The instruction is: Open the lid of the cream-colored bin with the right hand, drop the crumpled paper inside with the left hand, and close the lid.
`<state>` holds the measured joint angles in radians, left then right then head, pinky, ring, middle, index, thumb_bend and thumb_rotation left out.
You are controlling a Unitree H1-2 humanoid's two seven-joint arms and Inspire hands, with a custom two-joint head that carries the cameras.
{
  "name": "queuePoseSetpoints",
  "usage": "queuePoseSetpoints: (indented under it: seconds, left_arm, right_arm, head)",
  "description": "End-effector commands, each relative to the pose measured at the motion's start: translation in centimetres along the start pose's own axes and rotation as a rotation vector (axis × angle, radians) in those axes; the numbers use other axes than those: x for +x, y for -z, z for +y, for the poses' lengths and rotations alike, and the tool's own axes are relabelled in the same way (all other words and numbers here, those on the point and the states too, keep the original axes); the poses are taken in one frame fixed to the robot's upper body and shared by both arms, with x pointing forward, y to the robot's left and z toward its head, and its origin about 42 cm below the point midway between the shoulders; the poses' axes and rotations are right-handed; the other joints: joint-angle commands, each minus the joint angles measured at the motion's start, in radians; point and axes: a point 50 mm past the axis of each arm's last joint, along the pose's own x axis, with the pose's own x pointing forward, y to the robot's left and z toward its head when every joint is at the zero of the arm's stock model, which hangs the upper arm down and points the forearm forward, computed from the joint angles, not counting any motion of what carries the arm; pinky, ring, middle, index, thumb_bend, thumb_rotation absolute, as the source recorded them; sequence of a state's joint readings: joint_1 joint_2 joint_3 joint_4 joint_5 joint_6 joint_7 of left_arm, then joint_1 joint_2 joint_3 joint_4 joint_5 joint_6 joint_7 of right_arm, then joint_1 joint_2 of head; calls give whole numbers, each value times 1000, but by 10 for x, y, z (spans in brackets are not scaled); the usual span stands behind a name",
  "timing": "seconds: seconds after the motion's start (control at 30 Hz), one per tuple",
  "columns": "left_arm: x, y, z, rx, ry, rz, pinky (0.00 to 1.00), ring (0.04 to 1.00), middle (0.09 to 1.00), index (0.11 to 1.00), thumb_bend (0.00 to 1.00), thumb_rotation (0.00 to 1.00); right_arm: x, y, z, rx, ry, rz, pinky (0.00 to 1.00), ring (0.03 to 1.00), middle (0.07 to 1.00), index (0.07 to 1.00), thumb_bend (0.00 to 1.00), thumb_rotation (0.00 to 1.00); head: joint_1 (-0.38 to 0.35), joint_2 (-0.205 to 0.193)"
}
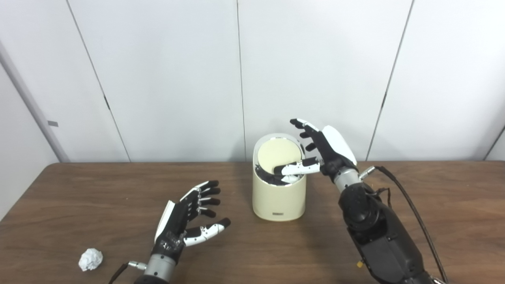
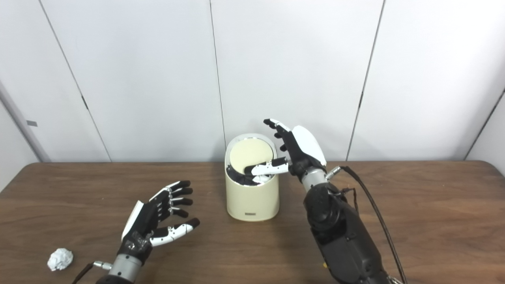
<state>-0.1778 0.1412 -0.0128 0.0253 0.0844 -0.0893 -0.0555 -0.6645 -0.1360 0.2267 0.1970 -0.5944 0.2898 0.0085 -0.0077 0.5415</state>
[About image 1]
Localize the white paper ball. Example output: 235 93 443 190
78 248 103 272

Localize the black bin liner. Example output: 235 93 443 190
254 164 306 186

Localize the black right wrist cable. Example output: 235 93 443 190
358 166 448 284

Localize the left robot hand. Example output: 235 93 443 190
154 180 231 264

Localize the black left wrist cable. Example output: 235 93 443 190
108 261 147 284

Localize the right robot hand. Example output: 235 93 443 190
274 118 358 184

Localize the gray wall post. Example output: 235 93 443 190
0 39 70 163

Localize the round cream bin lid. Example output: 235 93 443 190
257 138 302 174

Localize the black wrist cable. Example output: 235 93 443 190
108 261 147 284
358 166 448 284

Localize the cream-colored bin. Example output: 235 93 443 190
252 133 307 222

